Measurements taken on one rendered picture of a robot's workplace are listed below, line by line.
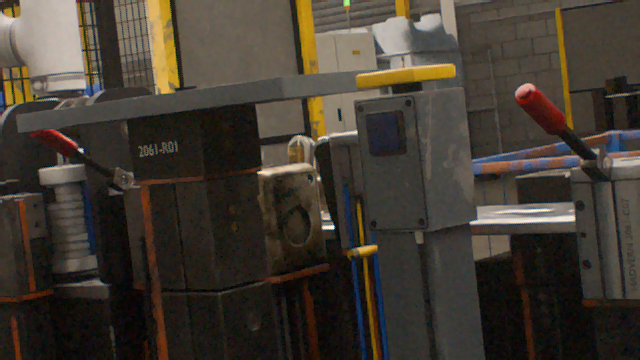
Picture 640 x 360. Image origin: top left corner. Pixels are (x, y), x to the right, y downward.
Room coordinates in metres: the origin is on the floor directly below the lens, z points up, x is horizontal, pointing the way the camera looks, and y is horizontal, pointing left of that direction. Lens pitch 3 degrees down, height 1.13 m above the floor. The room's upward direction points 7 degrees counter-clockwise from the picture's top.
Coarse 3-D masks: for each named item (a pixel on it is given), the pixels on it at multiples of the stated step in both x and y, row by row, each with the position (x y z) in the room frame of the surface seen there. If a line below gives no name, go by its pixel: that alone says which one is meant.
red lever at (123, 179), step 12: (36, 132) 1.33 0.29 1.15; (48, 132) 1.34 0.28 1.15; (48, 144) 1.35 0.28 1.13; (60, 144) 1.35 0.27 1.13; (72, 144) 1.36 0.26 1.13; (72, 156) 1.36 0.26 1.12; (84, 156) 1.38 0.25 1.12; (96, 168) 1.39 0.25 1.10; (120, 168) 1.41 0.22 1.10; (108, 180) 1.41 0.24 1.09; (120, 180) 1.41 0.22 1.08
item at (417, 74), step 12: (372, 72) 1.02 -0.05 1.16; (384, 72) 1.01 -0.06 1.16; (396, 72) 1.01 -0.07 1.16; (408, 72) 1.00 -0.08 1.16; (420, 72) 1.00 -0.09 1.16; (432, 72) 1.01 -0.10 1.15; (444, 72) 1.03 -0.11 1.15; (360, 84) 1.03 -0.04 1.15; (372, 84) 1.02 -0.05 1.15; (384, 84) 1.02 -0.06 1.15; (396, 84) 1.02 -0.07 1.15; (408, 84) 1.02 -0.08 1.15; (420, 84) 1.03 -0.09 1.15
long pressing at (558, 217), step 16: (480, 208) 1.46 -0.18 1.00; (496, 208) 1.44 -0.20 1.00; (512, 208) 1.42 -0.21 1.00; (528, 208) 1.40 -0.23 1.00; (544, 208) 1.37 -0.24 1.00; (560, 208) 1.35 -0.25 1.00; (480, 224) 1.29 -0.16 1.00; (496, 224) 1.28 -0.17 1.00; (512, 224) 1.26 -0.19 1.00; (528, 224) 1.25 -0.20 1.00; (544, 224) 1.24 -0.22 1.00; (560, 224) 1.23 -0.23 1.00
